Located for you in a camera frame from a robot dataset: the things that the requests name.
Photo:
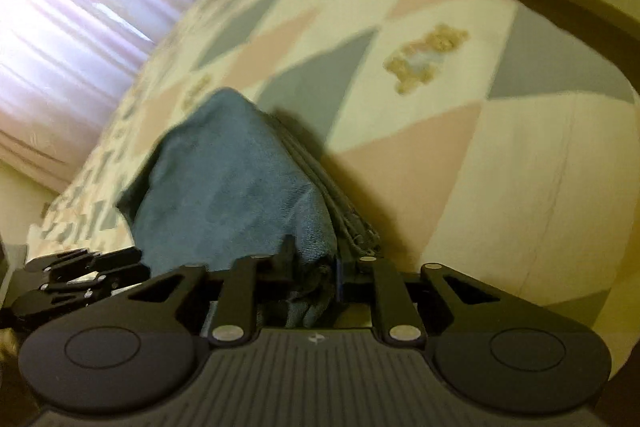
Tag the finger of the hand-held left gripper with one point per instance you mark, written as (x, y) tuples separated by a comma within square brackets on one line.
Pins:
[(75, 259), (75, 292)]

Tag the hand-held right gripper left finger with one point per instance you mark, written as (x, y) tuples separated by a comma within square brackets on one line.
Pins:
[(277, 268)]

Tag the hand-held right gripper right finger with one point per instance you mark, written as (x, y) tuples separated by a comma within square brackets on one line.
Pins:
[(352, 282)]

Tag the blue denim pants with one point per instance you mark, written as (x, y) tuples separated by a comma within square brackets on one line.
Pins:
[(235, 187)]

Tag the pink curtain panel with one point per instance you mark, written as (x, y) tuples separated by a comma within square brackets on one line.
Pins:
[(30, 157)]

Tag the bed with checkered quilt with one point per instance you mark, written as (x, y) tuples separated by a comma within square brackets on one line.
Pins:
[(425, 157)]

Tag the white sheer curtain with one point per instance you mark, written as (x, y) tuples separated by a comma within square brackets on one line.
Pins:
[(75, 7)]

